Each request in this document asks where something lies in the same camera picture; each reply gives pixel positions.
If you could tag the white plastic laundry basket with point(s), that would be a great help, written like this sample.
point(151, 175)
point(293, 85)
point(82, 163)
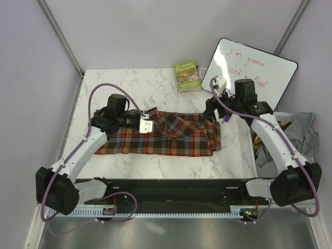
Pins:
point(283, 116)

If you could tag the black framed whiteboard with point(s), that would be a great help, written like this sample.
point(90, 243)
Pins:
point(270, 73)

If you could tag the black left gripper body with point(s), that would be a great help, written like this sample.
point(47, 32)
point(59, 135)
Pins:
point(128, 120)

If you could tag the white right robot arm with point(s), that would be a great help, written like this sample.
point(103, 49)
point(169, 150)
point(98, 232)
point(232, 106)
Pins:
point(298, 179)

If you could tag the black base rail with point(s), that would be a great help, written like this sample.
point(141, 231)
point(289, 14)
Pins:
point(177, 195)

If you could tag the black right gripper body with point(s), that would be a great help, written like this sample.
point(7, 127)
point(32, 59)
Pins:
point(232, 104)

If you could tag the green treehouse paperback book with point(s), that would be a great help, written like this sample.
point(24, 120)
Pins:
point(187, 77)

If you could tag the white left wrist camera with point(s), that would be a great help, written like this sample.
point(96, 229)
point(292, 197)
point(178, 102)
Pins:
point(146, 124)

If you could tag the white slotted cable duct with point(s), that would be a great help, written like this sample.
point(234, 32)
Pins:
point(99, 211)

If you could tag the red brown plaid shirt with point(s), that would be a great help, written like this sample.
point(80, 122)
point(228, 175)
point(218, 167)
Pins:
point(174, 134)

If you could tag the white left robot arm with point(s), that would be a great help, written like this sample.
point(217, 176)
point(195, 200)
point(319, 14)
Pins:
point(56, 187)

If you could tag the grey crumpled shirt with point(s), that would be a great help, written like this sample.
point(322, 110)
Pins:
point(301, 134)

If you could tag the purple whiteboard eraser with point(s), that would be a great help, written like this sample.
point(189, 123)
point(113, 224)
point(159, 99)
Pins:
point(226, 118)

